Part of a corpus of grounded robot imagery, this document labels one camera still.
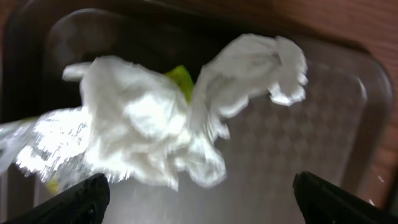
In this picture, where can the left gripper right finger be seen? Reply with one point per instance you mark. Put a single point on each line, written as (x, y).
(322, 202)

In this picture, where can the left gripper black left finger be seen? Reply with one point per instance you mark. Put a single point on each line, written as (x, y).
(84, 203)

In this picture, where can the foil wrapper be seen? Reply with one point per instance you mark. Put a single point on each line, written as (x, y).
(132, 123)

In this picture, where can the white paper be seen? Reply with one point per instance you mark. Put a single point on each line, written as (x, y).
(249, 66)

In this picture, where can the brown serving tray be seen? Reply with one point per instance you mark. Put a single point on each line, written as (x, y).
(333, 132)

